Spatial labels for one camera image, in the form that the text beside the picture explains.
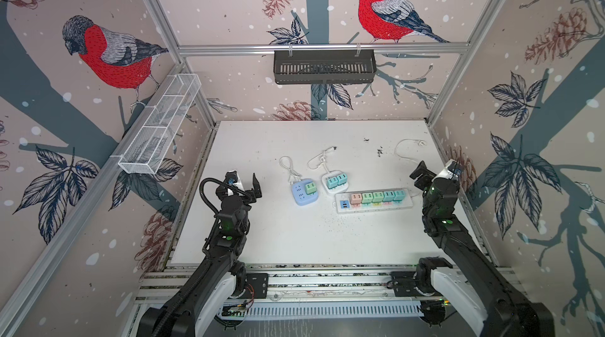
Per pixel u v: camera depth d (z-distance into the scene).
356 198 0.86
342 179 0.92
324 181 0.95
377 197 0.86
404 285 0.73
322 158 1.04
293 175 0.99
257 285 0.73
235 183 0.68
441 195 0.59
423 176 0.74
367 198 0.86
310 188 0.90
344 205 0.90
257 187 0.76
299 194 0.93
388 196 0.87
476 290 0.48
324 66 1.03
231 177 0.68
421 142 1.10
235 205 0.62
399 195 0.88
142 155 0.70
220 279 0.55
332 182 0.91
